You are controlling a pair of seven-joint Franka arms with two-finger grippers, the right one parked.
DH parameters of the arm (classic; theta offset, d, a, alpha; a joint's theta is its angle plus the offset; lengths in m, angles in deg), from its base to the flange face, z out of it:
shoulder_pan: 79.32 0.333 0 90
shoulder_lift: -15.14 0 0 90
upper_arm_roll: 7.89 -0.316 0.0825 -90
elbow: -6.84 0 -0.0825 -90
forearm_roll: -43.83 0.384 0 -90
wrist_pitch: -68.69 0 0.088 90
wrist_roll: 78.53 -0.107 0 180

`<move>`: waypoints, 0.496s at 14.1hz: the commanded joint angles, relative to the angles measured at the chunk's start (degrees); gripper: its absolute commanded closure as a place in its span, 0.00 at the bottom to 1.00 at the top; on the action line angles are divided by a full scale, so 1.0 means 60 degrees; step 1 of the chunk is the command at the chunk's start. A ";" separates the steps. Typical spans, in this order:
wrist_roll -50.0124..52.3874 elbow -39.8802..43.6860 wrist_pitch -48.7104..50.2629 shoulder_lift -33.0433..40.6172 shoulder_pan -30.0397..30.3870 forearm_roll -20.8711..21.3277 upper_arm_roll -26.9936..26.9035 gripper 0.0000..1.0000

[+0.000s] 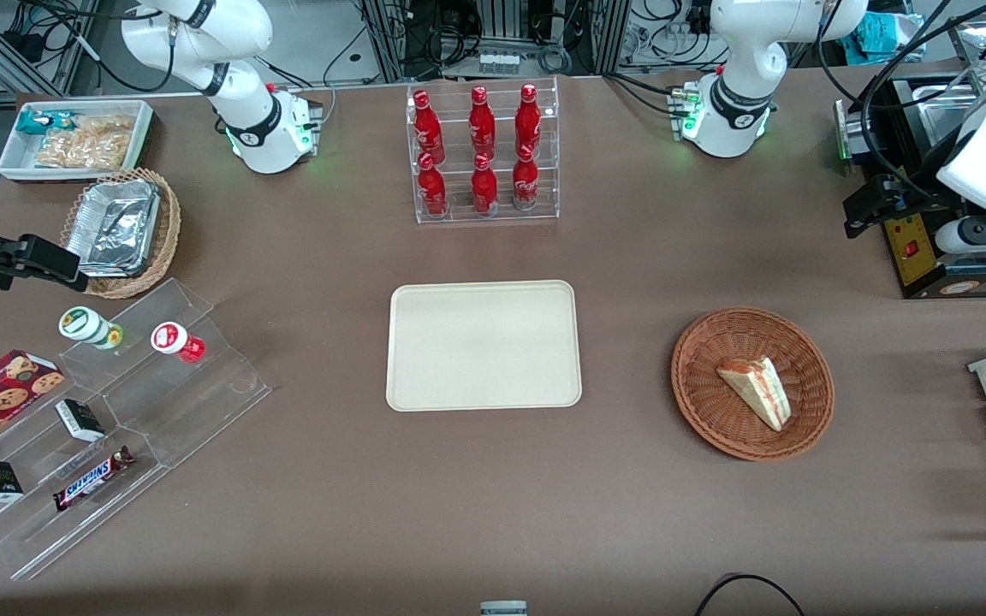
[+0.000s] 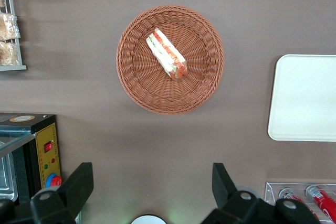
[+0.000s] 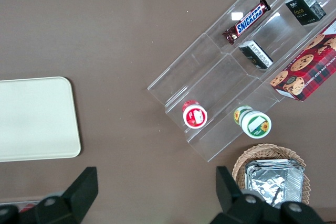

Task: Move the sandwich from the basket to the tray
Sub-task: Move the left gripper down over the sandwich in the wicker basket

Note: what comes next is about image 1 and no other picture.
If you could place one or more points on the steel food pan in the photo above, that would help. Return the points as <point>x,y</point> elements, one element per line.
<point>942,115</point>

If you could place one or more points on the white power strip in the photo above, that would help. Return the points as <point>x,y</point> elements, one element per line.
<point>501,62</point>

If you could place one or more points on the green label yoghurt cup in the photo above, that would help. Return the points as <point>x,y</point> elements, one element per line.
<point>82,325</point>

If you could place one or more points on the clear bag of crackers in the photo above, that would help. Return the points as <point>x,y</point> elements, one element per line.
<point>86,145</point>

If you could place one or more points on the teal plastic bag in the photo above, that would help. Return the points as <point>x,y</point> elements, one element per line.
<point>887,34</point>

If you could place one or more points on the white rectangular bin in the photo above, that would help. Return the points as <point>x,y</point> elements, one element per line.
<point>18,162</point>

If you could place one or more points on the red label yoghurt cup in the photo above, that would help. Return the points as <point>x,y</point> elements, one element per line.
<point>172,339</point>

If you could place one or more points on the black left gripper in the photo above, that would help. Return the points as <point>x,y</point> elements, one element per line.
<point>917,183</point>

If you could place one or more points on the silver box with green light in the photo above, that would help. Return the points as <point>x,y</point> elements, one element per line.
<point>852,133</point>

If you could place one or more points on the black food warmer appliance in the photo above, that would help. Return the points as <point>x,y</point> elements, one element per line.
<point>912,257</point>

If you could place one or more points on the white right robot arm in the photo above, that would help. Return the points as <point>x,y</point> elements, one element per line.
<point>228,77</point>

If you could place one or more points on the aluminium foil tray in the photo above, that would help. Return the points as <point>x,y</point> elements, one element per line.
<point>112,227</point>

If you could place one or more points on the teal snack packet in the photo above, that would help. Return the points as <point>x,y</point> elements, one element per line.
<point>39,122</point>

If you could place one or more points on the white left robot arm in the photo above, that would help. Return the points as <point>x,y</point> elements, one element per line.
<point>733,51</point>

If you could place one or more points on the red cola bottle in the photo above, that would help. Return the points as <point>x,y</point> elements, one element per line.
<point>484,188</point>
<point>427,128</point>
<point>525,184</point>
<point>482,124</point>
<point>528,121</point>
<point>432,188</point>

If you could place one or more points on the small grey device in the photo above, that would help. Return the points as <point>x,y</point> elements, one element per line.
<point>503,608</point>

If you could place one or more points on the beige plastic tray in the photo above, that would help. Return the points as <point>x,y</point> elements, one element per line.
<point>484,346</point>

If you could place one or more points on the aluminium frame post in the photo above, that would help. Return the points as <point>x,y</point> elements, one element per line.
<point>386,38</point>
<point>611,34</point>

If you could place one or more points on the triangular sandwich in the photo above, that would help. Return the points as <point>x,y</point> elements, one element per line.
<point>758,393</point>

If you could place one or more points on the round brown wicker basket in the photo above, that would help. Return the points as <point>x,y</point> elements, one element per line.
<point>707,402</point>

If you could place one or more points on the snickers chocolate bar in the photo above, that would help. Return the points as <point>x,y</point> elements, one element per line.
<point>91,481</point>

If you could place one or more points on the light wicker basket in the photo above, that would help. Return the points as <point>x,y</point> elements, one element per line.
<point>166,231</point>

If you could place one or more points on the clear acrylic stepped display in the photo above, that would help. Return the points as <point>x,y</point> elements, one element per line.
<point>193,411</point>

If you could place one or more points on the clear acrylic bottle rack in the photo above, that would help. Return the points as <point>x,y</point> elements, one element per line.
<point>459,214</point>

